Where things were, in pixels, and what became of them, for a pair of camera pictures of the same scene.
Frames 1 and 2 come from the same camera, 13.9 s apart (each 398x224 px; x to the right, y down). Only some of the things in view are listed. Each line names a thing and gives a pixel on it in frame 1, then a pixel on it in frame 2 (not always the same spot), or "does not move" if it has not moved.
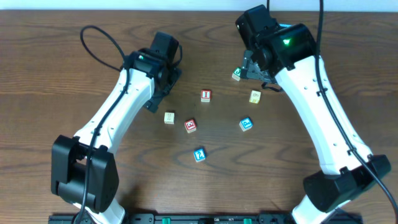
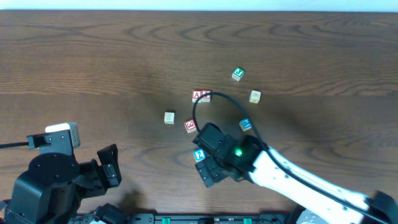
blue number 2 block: x=199 y=155 does not move
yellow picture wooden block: x=255 y=96 does not move
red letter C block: x=190 y=126 does not move
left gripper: x=162 y=93 → x=101 y=175
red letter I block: x=206 y=95 does not move
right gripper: x=250 y=70 → x=211 y=168
